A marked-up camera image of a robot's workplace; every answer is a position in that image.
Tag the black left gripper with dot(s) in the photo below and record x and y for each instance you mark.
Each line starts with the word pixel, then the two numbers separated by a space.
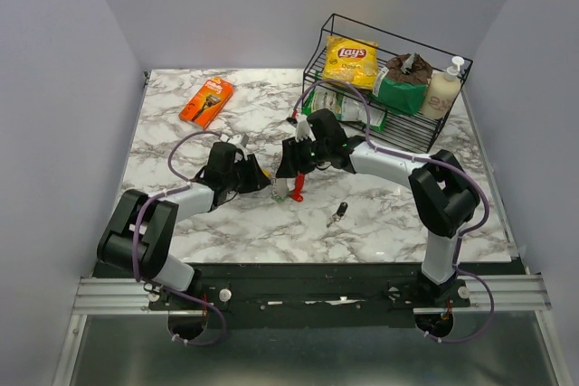
pixel 257 180

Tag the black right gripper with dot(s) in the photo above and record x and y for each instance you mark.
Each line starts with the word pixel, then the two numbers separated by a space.
pixel 290 163

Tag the steel key organizer red handle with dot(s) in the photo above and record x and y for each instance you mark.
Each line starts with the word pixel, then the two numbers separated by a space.
pixel 291 187

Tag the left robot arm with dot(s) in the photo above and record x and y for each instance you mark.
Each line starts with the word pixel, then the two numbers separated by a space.
pixel 140 229

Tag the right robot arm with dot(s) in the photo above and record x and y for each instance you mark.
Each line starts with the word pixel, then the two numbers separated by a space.
pixel 444 196

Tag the black key tag with keys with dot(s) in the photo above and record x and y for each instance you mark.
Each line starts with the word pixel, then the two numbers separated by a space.
pixel 338 214

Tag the green white snack bag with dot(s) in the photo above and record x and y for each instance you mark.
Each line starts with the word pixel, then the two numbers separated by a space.
pixel 344 108

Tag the orange razor box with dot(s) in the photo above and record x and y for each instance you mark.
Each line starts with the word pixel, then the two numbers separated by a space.
pixel 207 103

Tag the yellow Lays chips bag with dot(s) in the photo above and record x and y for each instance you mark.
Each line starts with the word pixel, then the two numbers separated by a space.
pixel 351 61

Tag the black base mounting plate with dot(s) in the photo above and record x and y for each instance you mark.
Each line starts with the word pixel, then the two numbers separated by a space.
pixel 312 296

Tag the green brown coffee bag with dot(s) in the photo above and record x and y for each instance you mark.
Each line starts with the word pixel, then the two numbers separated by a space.
pixel 402 83

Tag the cream lotion pump bottle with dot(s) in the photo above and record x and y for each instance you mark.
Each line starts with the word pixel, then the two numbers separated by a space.
pixel 443 89

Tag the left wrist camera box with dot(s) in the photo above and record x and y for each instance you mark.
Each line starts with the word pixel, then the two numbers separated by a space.
pixel 240 141

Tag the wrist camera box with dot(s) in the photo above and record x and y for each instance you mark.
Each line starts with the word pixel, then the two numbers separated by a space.
pixel 302 127
pixel 240 141

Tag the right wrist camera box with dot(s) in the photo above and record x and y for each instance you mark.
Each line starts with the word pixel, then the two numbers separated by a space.
pixel 302 127

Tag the black wire shelf rack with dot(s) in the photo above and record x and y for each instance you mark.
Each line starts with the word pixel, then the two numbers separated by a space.
pixel 415 133

